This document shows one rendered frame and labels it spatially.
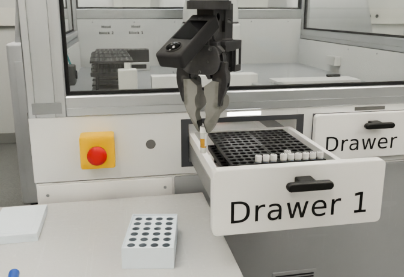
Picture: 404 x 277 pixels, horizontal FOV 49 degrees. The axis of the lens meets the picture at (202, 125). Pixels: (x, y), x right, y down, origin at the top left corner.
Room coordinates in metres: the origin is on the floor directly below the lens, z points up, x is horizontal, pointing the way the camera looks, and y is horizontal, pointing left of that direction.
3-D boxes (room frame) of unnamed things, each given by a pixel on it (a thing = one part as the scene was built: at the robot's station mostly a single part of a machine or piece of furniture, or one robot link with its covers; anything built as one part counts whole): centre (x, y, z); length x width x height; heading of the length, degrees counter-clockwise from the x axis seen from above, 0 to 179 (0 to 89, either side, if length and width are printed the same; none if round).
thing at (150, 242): (0.70, 0.09, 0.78); 0.12 x 0.08 x 0.04; 0
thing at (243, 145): (0.87, -0.12, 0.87); 0.22 x 0.18 x 0.06; 11
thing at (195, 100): (0.75, 0.00, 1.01); 0.06 x 0.03 x 0.09; 150
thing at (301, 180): (0.65, -0.16, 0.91); 0.07 x 0.04 x 0.01; 101
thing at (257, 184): (0.67, -0.16, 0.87); 0.29 x 0.02 x 0.11; 101
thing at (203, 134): (0.72, 0.00, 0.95); 0.01 x 0.01 x 0.05
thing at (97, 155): (0.88, 0.22, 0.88); 0.04 x 0.03 x 0.04; 101
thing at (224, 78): (0.71, -0.02, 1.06); 0.05 x 0.02 x 0.09; 60
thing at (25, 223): (0.78, 0.35, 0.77); 0.13 x 0.09 x 0.02; 11
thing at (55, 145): (1.47, -0.05, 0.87); 1.02 x 0.95 x 0.14; 101
